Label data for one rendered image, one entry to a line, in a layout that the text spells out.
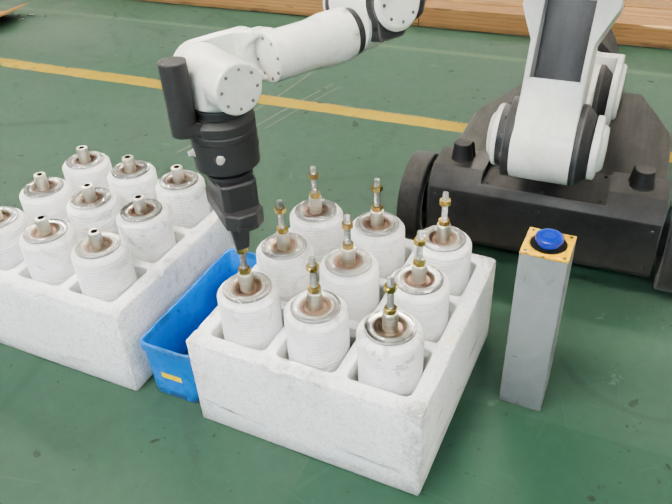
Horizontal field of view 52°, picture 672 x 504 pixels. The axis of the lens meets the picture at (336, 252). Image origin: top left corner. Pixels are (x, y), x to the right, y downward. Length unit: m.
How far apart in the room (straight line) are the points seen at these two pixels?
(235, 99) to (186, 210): 0.55
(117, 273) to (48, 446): 0.31
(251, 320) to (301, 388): 0.13
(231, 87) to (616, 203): 0.83
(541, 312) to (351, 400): 0.32
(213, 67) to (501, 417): 0.73
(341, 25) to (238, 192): 0.26
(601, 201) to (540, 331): 0.39
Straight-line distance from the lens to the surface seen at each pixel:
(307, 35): 0.93
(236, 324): 1.06
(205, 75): 0.85
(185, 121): 0.88
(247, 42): 0.94
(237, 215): 0.93
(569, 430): 1.22
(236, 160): 0.90
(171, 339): 1.29
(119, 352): 1.25
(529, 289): 1.07
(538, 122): 1.23
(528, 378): 1.19
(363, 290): 1.08
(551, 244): 1.03
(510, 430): 1.20
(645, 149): 1.69
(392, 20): 0.96
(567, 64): 1.30
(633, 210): 1.41
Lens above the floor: 0.91
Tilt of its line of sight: 36 degrees down
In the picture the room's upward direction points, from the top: 3 degrees counter-clockwise
